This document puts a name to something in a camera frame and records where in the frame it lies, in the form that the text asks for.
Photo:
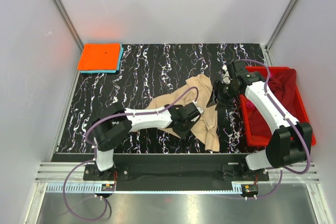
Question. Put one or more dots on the right controller board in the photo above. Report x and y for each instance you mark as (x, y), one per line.
(251, 189)

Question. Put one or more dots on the aluminium corner post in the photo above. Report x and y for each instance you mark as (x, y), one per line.
(285, 16)
(68, 22)

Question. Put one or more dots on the right aluminium corner post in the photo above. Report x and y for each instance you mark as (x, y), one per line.
(285, 16)

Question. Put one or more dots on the black marble-pattern mat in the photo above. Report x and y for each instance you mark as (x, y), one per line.
(146, 72)

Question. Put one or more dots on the controller board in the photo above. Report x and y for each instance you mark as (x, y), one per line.
(108, 187)
(251, 189)

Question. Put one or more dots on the folded orange t-shirt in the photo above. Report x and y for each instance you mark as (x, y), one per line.
(99, 56)

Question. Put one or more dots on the left aluminium corner post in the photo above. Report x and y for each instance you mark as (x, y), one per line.
(68, 22)

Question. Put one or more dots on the folded teal t-shirt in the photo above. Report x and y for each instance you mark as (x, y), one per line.
(118, 61)

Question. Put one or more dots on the left controller board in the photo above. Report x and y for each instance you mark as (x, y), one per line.
(108, 187)

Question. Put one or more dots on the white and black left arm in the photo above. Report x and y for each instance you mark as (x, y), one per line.
(109, 132)

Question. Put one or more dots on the aluminium frame rail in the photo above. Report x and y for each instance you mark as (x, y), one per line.
(164, 178)

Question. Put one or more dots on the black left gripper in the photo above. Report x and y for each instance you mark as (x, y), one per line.
(181, 128)

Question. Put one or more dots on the dark red t-shirt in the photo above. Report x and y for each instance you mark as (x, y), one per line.
(283, 85)

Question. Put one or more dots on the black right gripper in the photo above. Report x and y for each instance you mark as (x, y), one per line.
(219, 94)

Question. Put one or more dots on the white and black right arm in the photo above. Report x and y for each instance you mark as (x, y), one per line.
(290, 143)

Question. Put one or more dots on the beige t-shirt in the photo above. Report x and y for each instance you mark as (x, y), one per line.
(205, 129)

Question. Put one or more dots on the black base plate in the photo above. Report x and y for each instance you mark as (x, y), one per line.
(225, 167)

